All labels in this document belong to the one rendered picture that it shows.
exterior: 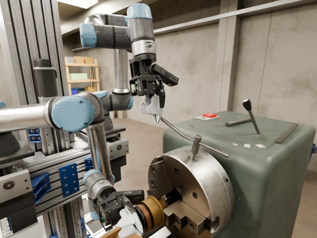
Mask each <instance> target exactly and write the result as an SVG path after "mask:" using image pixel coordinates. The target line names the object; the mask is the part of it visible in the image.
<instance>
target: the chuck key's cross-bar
mask: <svg viewBox="0 0 317 238"><path fill-rule="evenodd" d="M144 105H145V103H142V106H144ZM160 120H161V121H163V122H164V123H165V124H167V125H168V126H169V127H170V128H172V129H173V130H174V131H175V132H177V133H178V134H179V135H181V136H182V137H183V138H185V139H187V140H190V141H192V142H193V141H194V138H192V137H190V136H188V135H186V134H184V133H183V132H182V131H180V130H179V129H178V128H176V127H175V126H174V125H172V124H171V123H170V122H168V121H167V120H166V119H164V118H163V117H161V119H160ZM199 145H201V146H203V147H205V148H207V149H209V150H211V151H214V152H216V153H217V154H220V155H222V156H224V157H226V158H229V156H230V154H228V153H225V152H223V151H221V150H219V149H216V148H214V147H212V146H210V145H208V144H206V143H203V142H200V143H199Z"/></svg>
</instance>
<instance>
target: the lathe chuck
mask: <svg viewBox="0 0 317 238"><path fill-rule="evenodd" d="M191 154H192V153H191V149H188V148H177V149H174V150H172V151H169V152H167V153H164V154H162V155H160V156H156V157H155V158H154V159H153V160H152V162H151V164H154V163H156V162H158V159H157V158H158V157H161V156H162V157H163V159H164V162H165V165H166V168H167V171H168V174H169V177H170V180H171V182H172V185H173V187H175V188H174V190H173V191H171V192H169V193H168V194H166V195H164V196H162V197H161V198H162V199H163V200H164V201H165V200H167V199H169V196H171V195H172V196H174V198H175V199H176V200H177V201H178V200H179V199H183V201H184V202H186V203H187V204H188V205H190V206H191V207H192V208H194V209H195V210H197V211H198V212H200V213H201V214H203V215H204V216H205V217H207V218H208V219H210V220H211V221H215V220H216V217H217V226H216V229H215V230H212V231H211V232H210V231H209V230H208V229H207V228H206V229H205V230H204V231H203V232H202V233H201V234H199V235H198V236H196V235H195V234H194V233H192V232H191V231H190V230H189V229H188V228H187V227H184V228H183V229H181V230H180V229H179V228H178V227H177V226H175V225H174V224H172V225H171V226H170V227H168V226H167V225H166V224H164V225H165V226H166V228H167V229H168V230H169V231H170V232H171V234H172V235H173V236H174V237H176V238H214V237H215V236H216V235H217V234H218V233H219V232H220V231H221V230H222V229H223V228H224V227H225V226H226V225H227V223H228V221H229V217H230V201H229V196H228V192H227V189H226V187H225V185H224V183H223V181H222V179H221V177H220V175H219V173H218V172H217V171H216V169H215V168H214V167H213V165H212V164H211V163H210V162H209V161H208V160H207V159H206V158H205V157H203V156H202V155H201V154H199V153H198V154H196V156H195V158H197V160H198V161H197V162H191V161H189V160H188V159H187V158H188V157H189V156H191ZM151 164H150V165H151ZM151 178H153V175H152V172H151V170H150V167H149V171H148V186H149V189H151V186H150V183H149V179H151Z"/></svg>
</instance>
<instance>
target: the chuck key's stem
mask: <svg viewBox="0 0 317 238"><path fill-rule="evenodd" d="M201 139H202V136H201V135H195V137H194V141H193V144H192V149H191V153H192V154H191V158H190V160H192V161H194V160H195V156H196V154H198V150H199V147H200V145H199V143H200V142H201Z"/></svg>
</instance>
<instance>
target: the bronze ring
mask: <svg viewBox="0 0 317 238"><path fill-rule="evenodd" d="M134 208H135V210H136V212H137V214H138V216H139V218H140V221H141V223H142V226H143V233H145V232H147V231H149V230H153V229H155V228H156V227H157V226H162V225H163V224H164V223H165V214H164V211H163V210H164V209H165V208H167V204H166V202H165V201H164V200H163V199H162V198H161V197H160V198H159V199H156V198H155V197H154V196H152V195H150V196H148V197H147V198H146V199H145V200H143V201H142V202H140V204H139V205H137V206H135V207H134Z"/></svg>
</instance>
